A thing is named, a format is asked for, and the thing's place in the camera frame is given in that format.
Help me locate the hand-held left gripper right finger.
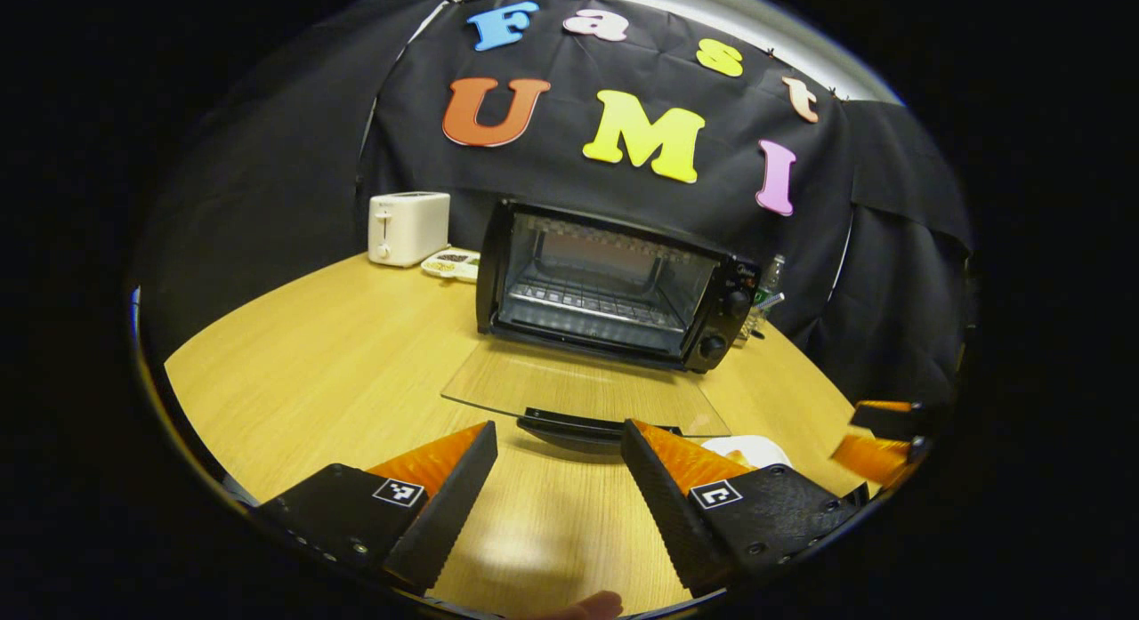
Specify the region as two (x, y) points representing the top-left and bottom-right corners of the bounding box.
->
(621, 418), (871, 597)

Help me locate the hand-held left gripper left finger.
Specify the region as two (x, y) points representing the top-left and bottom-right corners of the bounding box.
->
(254, 420), (499, 594)

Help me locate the black electric oven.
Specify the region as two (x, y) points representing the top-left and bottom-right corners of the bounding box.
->
(440, 197), (763, 457)

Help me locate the white plate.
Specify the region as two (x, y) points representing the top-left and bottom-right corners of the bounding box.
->
(701, 435), (793, 471)

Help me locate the green label water bottle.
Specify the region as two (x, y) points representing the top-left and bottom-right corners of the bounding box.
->
(756, 254), (788, 310)

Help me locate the white divided snack dish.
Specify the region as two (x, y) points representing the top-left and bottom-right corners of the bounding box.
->
(420, 247), (481, 286)

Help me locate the white toaster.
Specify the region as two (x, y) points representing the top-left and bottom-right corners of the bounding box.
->
(368, 191), (451, 269)

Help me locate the metal wire basket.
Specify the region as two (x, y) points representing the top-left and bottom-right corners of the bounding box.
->
(742, 291), (786, 342)

